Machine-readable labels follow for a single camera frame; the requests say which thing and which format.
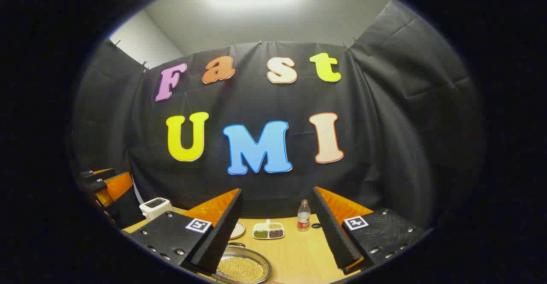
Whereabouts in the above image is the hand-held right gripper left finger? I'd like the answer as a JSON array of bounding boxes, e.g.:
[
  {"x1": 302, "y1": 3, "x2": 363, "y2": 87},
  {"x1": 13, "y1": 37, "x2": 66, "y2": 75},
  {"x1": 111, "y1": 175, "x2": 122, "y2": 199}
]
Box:
[{"x1": 123, "y1": 188, "x2": 244, "y2": 275}]

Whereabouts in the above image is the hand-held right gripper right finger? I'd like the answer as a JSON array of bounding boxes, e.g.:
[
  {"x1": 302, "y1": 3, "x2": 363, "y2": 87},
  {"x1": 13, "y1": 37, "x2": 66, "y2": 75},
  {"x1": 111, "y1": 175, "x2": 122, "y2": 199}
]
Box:
[{"x1": 311, "y1": 186, "x2": 433, "y2": 276}]

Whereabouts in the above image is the pile of soybeans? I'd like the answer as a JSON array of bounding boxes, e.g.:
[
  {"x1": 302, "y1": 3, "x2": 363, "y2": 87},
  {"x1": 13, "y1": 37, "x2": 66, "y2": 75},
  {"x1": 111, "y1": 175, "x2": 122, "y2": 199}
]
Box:
[{"x1": 217, "y1": 256, "x2": 264, "y2": 283}]

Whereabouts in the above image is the steel pot with black handle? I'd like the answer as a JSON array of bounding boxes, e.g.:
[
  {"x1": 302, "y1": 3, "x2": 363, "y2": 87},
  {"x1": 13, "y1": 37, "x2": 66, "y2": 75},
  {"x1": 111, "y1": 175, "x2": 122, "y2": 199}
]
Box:
[{"x1": 212, "y1": 242, "x2": 273, "y2": 284}]

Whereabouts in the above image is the clear plastic water bottle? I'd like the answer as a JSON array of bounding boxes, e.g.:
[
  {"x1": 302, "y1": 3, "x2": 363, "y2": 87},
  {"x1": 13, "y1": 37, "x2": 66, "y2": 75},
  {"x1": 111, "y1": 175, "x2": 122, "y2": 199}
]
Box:
[{"x1": 297, "y1": 199, "x2": 312, "y2": 232}]

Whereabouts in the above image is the white toaster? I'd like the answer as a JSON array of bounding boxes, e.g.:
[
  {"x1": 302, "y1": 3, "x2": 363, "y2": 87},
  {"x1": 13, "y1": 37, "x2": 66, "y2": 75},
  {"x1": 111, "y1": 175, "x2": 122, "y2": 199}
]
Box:
[{"x1": 139, "y1": 197, "x2": 174, "y2": 221}]

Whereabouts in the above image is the white divided bean dish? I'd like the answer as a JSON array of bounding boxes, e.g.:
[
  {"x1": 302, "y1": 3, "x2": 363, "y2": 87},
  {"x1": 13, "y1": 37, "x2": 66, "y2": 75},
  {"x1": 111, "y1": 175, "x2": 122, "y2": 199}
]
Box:
[{"x1": 252, "y1": 219, "x2": 285, "y2": 240}]

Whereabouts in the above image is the black backdrop cloth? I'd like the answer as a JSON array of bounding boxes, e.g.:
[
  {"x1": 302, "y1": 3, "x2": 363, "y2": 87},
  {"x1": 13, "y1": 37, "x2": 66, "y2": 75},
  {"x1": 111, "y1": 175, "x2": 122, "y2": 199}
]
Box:
[{"x1": 68, "y1": 0, "x2": 485, "y2": 233}]

